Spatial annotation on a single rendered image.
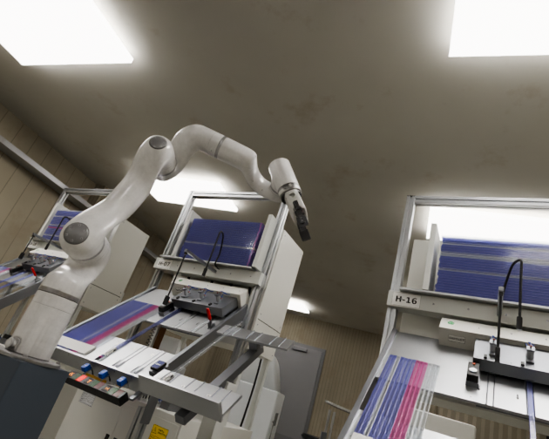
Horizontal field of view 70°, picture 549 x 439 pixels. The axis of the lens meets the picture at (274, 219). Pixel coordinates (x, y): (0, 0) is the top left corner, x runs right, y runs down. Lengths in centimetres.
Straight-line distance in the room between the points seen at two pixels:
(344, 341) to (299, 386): 143
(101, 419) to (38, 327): 100
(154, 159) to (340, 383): 845
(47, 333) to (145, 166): 58
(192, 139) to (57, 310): 71
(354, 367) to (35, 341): 852
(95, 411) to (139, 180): 127
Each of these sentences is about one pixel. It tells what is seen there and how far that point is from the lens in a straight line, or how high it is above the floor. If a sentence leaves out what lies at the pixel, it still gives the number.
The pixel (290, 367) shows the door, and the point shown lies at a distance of 966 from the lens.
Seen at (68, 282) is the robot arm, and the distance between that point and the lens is 133.
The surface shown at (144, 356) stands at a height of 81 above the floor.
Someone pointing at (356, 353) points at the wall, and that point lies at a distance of 952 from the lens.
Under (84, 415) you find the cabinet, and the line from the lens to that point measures 233.
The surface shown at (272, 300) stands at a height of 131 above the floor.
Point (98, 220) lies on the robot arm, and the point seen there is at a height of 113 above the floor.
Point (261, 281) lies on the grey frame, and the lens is 214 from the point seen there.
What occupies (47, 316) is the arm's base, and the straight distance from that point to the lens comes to 132.
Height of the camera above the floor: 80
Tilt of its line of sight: 24 degrees up
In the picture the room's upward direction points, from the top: 18 degrees clockwise
